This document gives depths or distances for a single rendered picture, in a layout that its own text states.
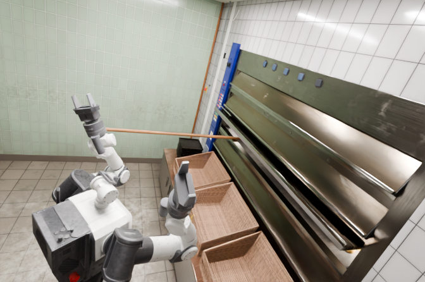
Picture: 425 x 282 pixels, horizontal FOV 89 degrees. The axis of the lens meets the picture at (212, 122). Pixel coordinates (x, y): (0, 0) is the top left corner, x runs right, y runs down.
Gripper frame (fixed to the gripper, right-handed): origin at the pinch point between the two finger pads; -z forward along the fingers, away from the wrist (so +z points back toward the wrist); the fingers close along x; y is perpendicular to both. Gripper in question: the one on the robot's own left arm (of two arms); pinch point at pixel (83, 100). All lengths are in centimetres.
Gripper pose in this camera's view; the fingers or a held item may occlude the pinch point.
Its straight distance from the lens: 118.8
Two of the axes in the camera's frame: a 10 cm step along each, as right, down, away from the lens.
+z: 1.6, 8.9, 4.2
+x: 9.7, -0.8, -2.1
